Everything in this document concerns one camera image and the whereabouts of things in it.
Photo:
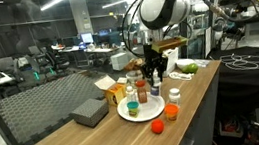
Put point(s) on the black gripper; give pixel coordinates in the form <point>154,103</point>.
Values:
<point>150,54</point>

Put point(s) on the white pill bottle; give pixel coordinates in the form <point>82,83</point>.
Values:
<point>174,97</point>
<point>155,86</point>

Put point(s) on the clear plastic cup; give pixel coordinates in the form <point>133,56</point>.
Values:
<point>134,82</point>
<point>134,73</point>

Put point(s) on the spice bottle orange cap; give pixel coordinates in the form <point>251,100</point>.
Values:
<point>142,93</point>

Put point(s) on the small white bottle green label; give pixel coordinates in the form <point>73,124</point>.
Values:
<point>130,95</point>

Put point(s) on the teal lid dough can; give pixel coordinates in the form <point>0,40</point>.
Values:
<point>133,109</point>

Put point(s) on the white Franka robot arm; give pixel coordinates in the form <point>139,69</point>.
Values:
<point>161,4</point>

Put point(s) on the white paper plate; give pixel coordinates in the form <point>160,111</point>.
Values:
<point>150,111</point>

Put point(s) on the grey foam tile stack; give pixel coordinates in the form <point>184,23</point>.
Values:
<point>90,113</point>

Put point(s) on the white countertop appliance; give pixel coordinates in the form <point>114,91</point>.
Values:
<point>172,60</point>

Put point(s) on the brown moose plush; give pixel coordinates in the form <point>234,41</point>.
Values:
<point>133,64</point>

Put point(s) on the white bowl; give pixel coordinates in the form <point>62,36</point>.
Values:
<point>183,62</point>

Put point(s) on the green fruit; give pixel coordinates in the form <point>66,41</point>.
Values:
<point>190,69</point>

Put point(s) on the white storage box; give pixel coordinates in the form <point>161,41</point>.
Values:
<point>118,61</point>

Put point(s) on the orange lid yellow dough can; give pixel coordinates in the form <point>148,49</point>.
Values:
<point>171,112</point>

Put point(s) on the clear plastic wrapper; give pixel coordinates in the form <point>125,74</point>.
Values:
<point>202,62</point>

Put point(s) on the red plush ball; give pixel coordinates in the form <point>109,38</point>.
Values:
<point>158,126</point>

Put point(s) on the long white office desk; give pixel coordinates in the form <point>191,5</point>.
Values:
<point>98,50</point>

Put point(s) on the lit computer monitor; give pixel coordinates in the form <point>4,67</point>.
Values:
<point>86,37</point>

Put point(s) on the grey concrete column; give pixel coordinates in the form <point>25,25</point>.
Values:
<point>80,15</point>

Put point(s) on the black office chair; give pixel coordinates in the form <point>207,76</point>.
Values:
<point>55,60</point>

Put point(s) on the black table cloth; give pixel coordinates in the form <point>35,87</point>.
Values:
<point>255,79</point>

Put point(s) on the grey foam floor mat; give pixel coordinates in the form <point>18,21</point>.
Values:
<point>46,107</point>

